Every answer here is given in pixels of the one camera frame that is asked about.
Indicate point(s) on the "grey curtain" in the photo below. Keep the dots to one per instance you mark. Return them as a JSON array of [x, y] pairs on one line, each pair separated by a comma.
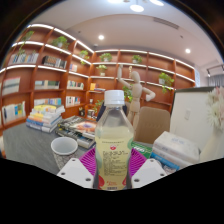
[[216, 80]]

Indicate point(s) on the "stack of magazines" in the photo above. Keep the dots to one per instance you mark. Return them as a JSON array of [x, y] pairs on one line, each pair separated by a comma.
[[78, 128]]

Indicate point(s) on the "ceiling air vent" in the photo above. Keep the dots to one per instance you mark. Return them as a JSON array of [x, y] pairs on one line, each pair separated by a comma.
[[166, 23]]

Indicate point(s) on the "dark chair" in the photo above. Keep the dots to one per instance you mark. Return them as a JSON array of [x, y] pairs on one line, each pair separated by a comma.
[[101, 113]]

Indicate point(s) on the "stack of white books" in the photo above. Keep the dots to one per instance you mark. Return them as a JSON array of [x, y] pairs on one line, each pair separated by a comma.
[[176, 146]]

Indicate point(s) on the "wooden artist mannequin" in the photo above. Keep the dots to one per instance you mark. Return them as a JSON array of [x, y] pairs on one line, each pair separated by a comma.
[[135, 100]]

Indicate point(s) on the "branched ceiling lamp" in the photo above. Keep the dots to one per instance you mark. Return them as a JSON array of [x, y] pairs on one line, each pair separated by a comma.
[[137, 7]]

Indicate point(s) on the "clear bottle with yellow drink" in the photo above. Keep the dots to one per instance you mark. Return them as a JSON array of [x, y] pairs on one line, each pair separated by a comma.
[[114, 140]]

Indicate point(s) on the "stack of colourful books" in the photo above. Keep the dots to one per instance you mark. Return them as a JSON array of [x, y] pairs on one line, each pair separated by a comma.
[[45, 118]]

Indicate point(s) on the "beige chair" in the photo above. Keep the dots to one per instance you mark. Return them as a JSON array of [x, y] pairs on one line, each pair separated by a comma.
[[153, 125]]

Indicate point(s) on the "round recessed ceiling light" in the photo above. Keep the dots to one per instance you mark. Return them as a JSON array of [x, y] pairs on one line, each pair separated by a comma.
[[187, 50], [101, 37]]

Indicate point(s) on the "pink and white flower bouquet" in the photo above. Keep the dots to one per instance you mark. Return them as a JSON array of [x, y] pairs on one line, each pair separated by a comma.
[[216, 108]]

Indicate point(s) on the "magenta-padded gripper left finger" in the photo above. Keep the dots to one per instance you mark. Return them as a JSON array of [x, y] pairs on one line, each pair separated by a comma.
[[75, 172]]

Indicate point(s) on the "wooden wall shelf unit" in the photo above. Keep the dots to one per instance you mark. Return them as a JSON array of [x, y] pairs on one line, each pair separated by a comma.
[[50, 76]]

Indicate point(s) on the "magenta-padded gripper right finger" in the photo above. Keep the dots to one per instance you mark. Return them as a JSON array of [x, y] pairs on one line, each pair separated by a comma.
[[149, 171]]

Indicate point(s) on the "black track light rail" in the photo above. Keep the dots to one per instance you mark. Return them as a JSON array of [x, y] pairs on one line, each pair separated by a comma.
[[215, 68]]

